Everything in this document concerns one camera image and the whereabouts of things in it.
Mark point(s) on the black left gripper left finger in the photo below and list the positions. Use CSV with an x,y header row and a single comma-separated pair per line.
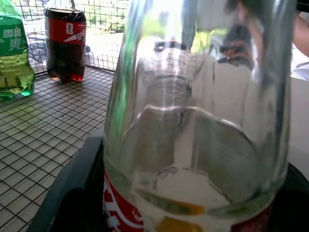
x,y
72,191

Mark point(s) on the clear plastic bottle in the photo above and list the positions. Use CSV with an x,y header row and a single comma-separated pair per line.
x,y
193,135

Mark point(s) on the green plastic soda bottle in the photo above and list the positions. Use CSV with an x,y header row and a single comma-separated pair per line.
x,y
13,50

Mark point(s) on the person in white clothing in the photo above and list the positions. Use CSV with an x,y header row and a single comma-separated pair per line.
x,y
300,46

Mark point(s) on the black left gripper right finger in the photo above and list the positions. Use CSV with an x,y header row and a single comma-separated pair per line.
x,y
293,200

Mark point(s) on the dark cola plastic bottle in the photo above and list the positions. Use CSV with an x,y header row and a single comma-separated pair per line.
x,y
65,43

